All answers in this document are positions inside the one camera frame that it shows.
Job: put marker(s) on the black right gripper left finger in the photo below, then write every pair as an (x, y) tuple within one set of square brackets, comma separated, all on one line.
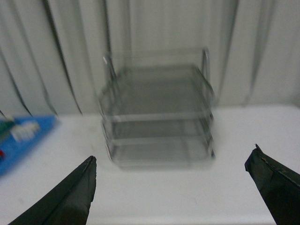
[(68, 203)]

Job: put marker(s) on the white circuit breaker module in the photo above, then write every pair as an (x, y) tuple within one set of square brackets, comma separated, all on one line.
[(25, 131)]

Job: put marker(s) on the blue plastic tray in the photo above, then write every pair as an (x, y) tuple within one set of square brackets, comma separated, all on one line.
[(15, 151)]

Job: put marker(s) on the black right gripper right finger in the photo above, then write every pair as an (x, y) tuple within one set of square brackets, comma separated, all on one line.
[(278, 185)]

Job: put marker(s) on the green terminal block module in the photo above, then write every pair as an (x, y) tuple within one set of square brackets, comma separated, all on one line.
[(6, 124)]

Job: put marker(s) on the silver mesh tiered rack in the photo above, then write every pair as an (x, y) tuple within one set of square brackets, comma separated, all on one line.
[(157, 107)]

